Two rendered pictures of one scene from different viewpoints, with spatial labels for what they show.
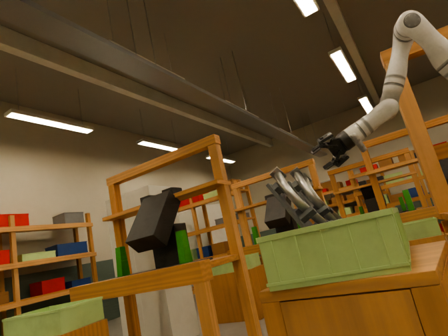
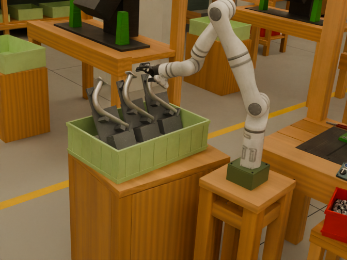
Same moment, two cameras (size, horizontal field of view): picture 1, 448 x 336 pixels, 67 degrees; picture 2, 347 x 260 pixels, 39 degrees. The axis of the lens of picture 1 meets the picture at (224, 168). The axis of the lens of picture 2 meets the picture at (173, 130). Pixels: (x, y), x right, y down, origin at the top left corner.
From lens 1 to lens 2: 1.82 m
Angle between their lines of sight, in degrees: 41
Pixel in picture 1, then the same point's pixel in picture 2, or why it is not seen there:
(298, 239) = (82, 136)
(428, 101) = not seen: outside the picture
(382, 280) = (105, 181)
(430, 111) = not seen: outside the picture
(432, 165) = (321, 75)
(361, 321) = (96, 191)
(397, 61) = (204, 36)
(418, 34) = (216, 27)
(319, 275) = (87, 160)
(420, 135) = (327, 41)
